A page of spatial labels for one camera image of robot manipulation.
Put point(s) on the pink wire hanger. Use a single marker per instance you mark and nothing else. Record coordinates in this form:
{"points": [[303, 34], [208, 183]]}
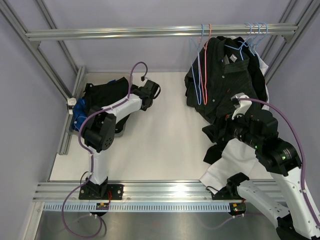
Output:
{"points": [[203, 77]]}

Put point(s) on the right aluminium frame post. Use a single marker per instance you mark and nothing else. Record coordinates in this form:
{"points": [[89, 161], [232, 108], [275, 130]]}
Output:
{"points": [[299, 14]]}

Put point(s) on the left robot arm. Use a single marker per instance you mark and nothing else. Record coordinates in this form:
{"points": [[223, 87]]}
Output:
{"points": [[107, 118]]}

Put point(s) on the white slotted cable duct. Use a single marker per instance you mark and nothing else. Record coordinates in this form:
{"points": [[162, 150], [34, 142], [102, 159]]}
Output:
{"points": [[140, 207]]}

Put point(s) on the dark pinstriped shirt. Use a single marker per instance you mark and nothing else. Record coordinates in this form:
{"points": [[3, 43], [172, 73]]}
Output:
{"points": [[216, 45]]}

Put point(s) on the white shirt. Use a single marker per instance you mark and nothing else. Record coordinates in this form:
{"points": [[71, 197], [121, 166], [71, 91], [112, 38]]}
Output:
{"points": [[237, 160]]}

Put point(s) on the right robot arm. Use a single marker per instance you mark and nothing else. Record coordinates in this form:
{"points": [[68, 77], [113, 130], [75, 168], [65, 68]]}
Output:
{"points": [[298, 220]]}

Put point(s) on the aluminium hanging rail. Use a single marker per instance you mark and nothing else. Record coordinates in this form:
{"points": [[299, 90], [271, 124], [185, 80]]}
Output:
{"points": [[151, 32]]}

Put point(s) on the blue plaid shirt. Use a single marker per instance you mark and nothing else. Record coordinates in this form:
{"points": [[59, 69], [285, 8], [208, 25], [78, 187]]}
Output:
{"points": [[78, 114]]}

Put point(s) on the black shirt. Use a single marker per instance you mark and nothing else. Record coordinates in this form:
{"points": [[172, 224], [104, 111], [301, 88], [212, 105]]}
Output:
{"points": [[104, 94]]}

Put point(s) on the clear plastic bin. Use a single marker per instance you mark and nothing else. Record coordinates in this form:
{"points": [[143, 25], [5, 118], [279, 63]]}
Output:
{"points": [[95, 78]]}

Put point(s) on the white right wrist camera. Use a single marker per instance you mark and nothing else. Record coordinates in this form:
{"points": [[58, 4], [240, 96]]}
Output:
{"points": [[241, 103]]}

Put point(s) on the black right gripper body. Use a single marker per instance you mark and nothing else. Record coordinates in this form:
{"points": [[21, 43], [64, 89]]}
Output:
{"points": [[238, 129]]}

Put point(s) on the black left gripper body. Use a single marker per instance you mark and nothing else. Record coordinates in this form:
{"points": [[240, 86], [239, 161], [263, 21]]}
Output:
{"points": [[134, 87]]}

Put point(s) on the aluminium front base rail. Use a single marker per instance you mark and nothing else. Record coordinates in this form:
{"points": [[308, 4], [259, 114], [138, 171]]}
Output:
{"points": [[133, 191]]}

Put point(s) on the blue wire hanger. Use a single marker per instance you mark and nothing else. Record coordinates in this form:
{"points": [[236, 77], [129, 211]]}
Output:
{"points": [[256, 30], [262, 32], [197, 79], [243, 42]]}

